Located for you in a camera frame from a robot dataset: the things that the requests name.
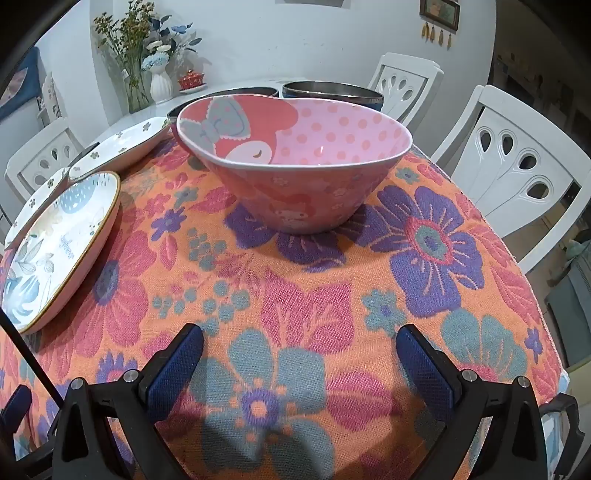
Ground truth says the blue floral round plate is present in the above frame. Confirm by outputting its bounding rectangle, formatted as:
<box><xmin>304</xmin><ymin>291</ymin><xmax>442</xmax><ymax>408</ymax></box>
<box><xmin>1</xmin><ymin>171</ymin><xmax>121</xmax><ymax>334</ymax></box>

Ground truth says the white green-flower plate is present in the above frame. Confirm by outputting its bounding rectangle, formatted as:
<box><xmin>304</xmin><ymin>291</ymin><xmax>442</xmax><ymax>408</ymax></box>
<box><xmin>68</xmin><ymin>117</ymin><xmax>170</xmax><ymax>183</ymax></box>
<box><xmin>4</xmin><ymin>167</ymin><xmax>69</xmax><ymax>249</ymax></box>

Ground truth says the pink cartoon bowl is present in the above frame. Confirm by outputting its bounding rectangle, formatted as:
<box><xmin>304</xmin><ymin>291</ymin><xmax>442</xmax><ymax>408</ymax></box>
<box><xmin>176</xmin><ymin>94</ymin><xmax>413</xmax><ymax>234</ymax></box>

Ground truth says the red steel bowl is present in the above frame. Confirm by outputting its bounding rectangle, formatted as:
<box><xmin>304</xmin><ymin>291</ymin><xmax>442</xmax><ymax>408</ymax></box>
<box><xmin>166</xmin><ymin>86</ymin><xmax>280</xmax><ymax>122</ymax></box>

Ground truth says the blue steel bowl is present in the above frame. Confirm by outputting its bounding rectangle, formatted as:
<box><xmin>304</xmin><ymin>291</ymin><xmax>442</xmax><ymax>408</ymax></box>
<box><xmin>283</xmin><ymin>80</ymin><xmax>385</xmax><ymax>111</ymax></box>

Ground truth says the black clamp on table edge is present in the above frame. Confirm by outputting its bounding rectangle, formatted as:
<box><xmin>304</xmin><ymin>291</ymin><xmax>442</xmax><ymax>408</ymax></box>
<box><xmin>540</xmin><ymin>393</ymin><xmax>585</xmax><ymax>479</ymax></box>

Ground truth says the orange floral tablecloth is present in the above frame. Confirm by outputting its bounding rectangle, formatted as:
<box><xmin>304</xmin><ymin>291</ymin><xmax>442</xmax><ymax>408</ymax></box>
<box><xmin>27</xmin><ymin>138</ymin><xmax>568</xmax><ymax>479</ymax></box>

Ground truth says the white chair right near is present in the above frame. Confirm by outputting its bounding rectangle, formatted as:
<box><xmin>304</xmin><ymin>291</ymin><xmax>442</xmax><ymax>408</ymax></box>
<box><xmin>431</xmin><ymin>85</ymin><xmax>590</xmax><ymax>273</ymax></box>

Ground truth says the white chair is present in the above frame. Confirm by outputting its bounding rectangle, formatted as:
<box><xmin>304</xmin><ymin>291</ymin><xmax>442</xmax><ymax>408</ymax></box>
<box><xmin>431</xmin><ymin>85</ymin><xmax>590</xmax><ymax>273</ymax></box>
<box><xmin>368</xmin><ymin>53</ymin><xmax>444</xmax><ymax>133</ymax></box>
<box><xmin>4</xmin><ymin>117</ymin><xmax>83</xmax><ymax>201</ymax></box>

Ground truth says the white chair left far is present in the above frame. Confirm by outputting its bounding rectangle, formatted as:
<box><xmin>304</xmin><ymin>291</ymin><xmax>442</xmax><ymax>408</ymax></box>
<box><xmin>4</xmin><ymin>117</ymin><xmax>83</xmax><ymax>201</ymax></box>

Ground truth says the white chair right far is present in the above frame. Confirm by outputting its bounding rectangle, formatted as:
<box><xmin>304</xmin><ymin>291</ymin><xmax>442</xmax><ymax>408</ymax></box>
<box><xmin>368</xmin><ymin>53</ymin><xmax>444</xmax><ymax>133</ymax></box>

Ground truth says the white ribbed flower vase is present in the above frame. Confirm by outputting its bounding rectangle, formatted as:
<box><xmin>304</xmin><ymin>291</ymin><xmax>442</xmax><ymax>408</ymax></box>
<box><xmin>149</xmin><ymin>65</ymin><xmax>173</xmax><ymax>104</ymax></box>

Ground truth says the red lidded pot on saucer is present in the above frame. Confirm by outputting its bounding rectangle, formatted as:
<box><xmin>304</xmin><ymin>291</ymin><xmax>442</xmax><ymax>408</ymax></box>
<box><xmin>177</xmin><ymin>69</ymin><xmax>206</xmax><ymax>94</ymax></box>

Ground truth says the glass vase with branches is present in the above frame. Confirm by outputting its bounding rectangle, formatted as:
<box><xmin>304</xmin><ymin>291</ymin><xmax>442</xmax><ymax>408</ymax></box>
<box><xmin>92</xmin><ymin>1</ymin><xmax>154</xmax><ymax>113</ymax></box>

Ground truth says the black cable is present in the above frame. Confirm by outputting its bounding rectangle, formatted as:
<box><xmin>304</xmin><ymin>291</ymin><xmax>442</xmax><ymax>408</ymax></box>
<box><xmin>0</xmin><ymin>308</ymin><xmax>63</xmax><ymax>409</ymax></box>

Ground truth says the framed wall picture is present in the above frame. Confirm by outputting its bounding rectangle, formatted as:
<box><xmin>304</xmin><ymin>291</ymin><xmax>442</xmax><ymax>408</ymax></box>
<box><xmin>420</xmin><ymin>0</ymin><xmax>461</xmax><ymax>32</ymax></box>

